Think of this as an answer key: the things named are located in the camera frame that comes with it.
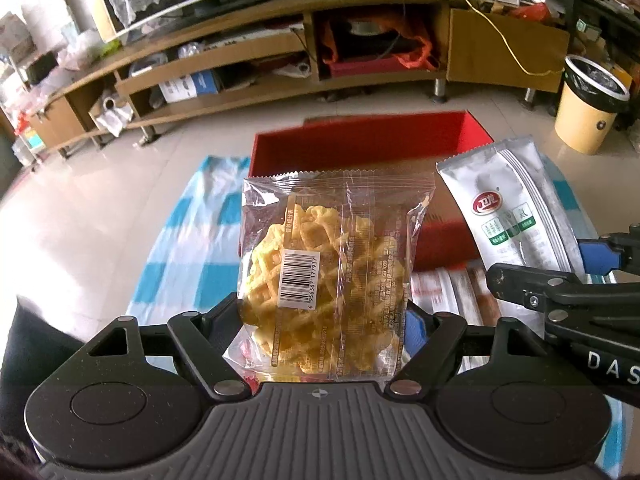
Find yellow cable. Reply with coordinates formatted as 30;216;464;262
359;0;570;77

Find silver snack pouch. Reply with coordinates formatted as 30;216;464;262
436;136;586;278

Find blue white carton box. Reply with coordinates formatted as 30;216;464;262
158;70;221;104

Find red cardboard box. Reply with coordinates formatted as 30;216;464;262
250;110;494;272

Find wooden TV stand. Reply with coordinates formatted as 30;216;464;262
28;0;570;151

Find white red striped snack packets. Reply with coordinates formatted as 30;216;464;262
410;266;501;327

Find yellow trash bin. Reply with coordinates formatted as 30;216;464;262
554;54;630;155

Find orange plastic bag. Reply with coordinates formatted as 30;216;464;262
320;13;442;77

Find yellow lattice crisps clear bag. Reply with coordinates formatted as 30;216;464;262
224;169;435;382

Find black shelving rack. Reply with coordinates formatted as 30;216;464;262
519;0;640;126

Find blue white checkered cloth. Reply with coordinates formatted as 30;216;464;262
126;155;632;478

